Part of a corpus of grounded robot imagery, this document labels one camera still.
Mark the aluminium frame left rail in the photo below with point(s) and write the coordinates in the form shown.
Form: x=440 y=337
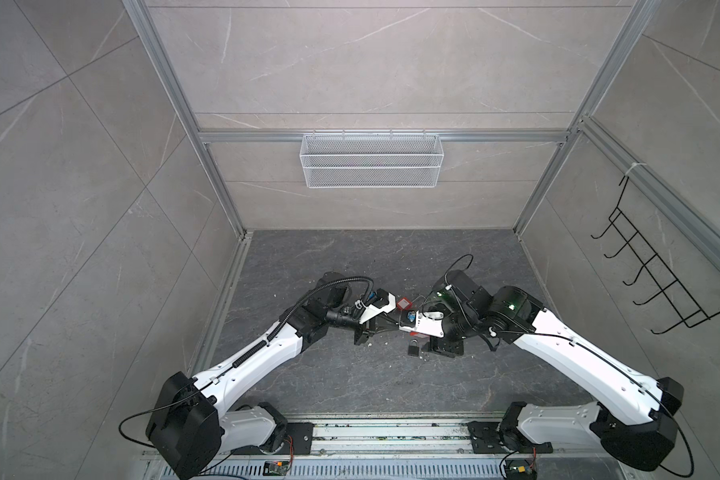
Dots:
x=208 y=306

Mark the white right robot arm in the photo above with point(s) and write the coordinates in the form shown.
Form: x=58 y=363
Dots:
x=631 y=416

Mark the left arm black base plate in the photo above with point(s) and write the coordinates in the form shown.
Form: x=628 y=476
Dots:
x=301 y=435

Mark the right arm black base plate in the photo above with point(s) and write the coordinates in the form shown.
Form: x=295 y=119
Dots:
x=495 y=438

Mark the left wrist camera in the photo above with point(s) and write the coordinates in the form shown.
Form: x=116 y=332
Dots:
x=382 y=302

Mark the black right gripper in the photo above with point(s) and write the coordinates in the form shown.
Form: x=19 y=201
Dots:
x=444 y=347

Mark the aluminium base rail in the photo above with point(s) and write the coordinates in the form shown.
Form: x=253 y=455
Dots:
x=393 y=435

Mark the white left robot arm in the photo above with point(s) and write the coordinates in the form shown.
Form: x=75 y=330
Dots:
x=193 y=418

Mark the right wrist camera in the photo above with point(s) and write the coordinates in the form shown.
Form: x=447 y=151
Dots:
x=423 y=323

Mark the slotted cable duct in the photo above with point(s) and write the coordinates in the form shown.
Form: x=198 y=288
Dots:
x=421 y=468

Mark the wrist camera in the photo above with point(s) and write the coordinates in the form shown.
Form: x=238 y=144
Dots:
x=382 y=302
x=423 y=323

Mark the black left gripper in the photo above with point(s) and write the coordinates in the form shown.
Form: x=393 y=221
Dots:
x=370 y=328

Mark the white wire mesh basket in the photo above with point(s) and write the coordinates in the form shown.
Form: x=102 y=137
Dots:
x=331 y=161

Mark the black wire hook rack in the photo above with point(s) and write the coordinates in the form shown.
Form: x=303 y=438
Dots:
x=667 y=285

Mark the red padlock right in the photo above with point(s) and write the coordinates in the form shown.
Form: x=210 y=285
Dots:
x=403 y=304

